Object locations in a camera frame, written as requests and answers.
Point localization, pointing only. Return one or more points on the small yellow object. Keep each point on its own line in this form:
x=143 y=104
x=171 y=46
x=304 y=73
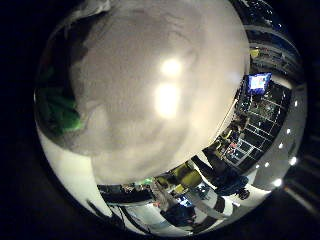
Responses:
x=254 y=53

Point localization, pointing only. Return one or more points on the small orange plush carrot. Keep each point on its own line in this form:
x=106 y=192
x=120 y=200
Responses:
x=66 y=116

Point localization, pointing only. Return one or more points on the dark storage shelving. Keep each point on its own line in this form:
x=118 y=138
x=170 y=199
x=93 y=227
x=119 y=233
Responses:
x=263 y=120

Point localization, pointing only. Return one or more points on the person in dark clothes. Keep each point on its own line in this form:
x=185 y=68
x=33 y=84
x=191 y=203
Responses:
x=230 y=181

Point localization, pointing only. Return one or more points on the open black laptop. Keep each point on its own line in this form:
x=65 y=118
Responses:
x=258 y=82

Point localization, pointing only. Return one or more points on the yellow-green chair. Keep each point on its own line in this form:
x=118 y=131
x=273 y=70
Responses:
x=190 y=176

